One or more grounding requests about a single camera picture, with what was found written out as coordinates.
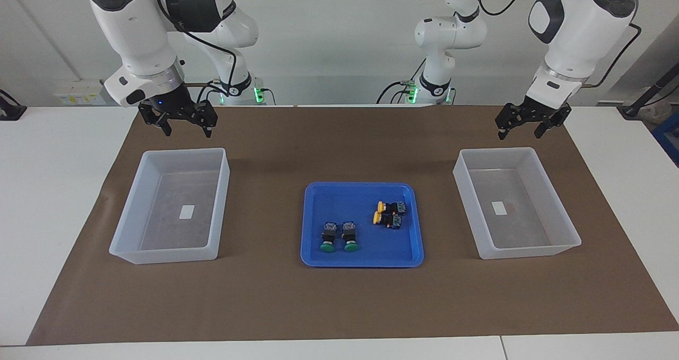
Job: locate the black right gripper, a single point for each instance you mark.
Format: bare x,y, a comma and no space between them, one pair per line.
177,105

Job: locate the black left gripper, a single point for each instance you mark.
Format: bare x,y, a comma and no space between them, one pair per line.
533,111

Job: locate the yellow push button switch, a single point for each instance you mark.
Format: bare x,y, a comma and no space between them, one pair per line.
391,208
387,220

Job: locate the green push button switch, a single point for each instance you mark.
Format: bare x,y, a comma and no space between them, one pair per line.
350,236
329,237

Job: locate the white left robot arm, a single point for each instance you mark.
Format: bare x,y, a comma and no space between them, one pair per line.
578,26

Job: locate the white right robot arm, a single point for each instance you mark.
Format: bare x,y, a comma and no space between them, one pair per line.
132,26

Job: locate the white rectangular label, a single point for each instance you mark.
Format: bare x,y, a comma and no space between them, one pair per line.
186,212
499,208

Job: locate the translucent white plastic box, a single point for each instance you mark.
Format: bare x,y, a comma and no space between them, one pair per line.
530,233
130,243

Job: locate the black stand pole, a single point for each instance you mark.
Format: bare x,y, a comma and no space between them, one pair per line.
658,82

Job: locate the blue plastic tray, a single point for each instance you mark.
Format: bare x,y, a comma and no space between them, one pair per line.
382,246

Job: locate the brown paper table mat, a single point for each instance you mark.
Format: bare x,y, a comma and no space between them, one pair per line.
339,307

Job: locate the white wall socket box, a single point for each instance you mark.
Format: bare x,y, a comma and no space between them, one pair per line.
79,92

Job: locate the black clamp mount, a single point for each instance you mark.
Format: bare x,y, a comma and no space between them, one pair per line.
10,111

